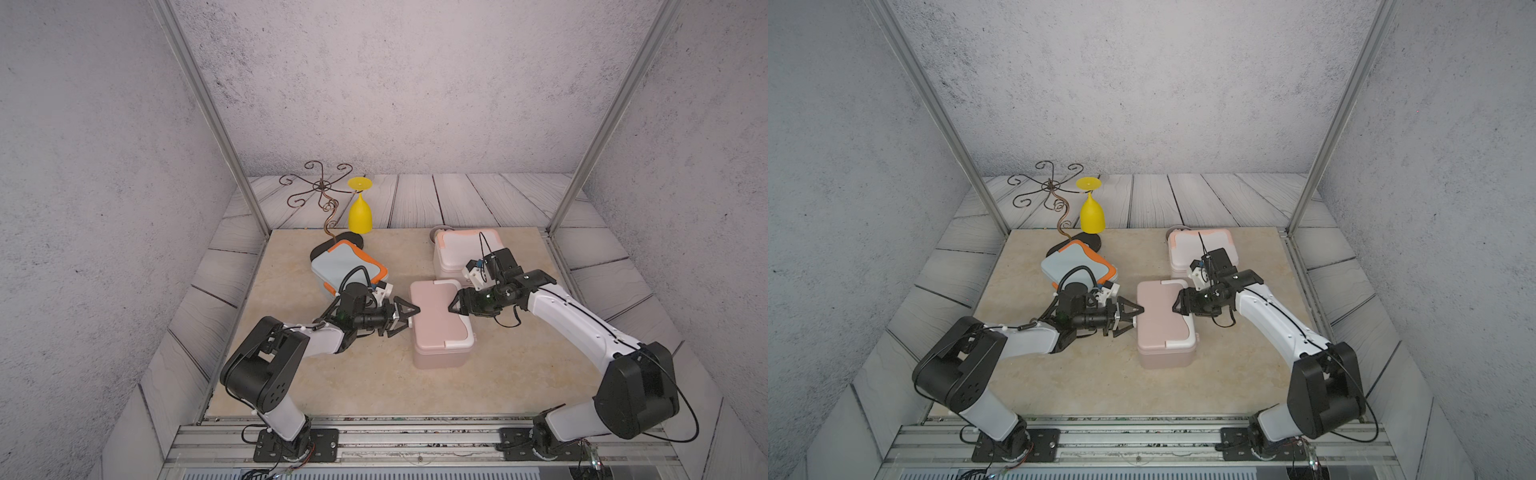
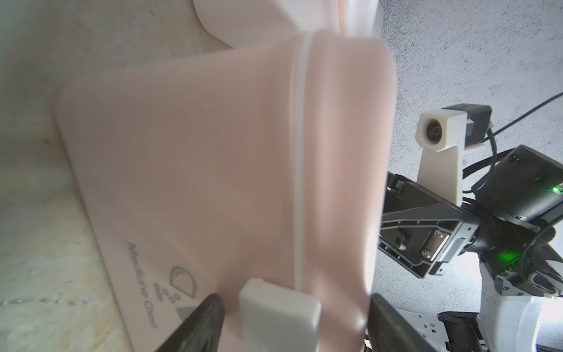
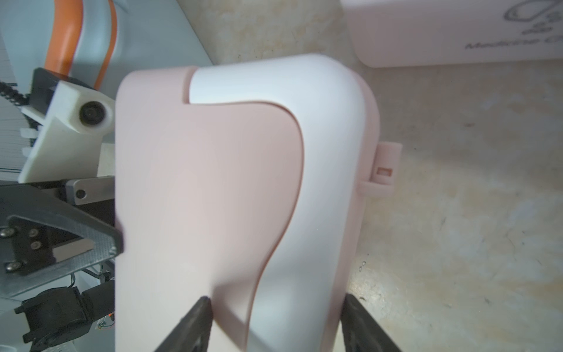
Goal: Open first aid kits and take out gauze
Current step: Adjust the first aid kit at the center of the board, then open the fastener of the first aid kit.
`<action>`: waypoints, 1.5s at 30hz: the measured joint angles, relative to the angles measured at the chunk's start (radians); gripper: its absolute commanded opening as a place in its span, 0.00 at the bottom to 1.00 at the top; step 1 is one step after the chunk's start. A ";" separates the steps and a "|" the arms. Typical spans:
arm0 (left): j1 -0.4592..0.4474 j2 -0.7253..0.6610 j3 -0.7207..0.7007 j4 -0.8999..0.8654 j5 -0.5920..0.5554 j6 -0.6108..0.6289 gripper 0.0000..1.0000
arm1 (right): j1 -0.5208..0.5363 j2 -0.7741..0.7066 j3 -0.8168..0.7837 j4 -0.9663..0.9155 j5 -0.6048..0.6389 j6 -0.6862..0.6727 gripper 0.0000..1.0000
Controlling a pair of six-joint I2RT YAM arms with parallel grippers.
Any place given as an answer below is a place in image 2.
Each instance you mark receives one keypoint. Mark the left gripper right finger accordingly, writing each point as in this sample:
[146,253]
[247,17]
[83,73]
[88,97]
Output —
[388,331]

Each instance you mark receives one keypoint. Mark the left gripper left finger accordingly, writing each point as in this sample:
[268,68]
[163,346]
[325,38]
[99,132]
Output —
[201,331]

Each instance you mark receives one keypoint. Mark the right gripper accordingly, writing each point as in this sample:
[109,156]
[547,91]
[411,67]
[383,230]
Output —
[420,230]

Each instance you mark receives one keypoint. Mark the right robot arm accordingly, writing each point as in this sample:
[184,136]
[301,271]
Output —
[509,224]

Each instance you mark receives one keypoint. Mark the white pink medicine box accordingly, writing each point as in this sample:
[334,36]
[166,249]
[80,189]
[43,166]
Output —
[244,23]

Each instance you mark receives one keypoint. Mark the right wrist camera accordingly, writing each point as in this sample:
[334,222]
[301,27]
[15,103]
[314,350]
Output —
[445,136]

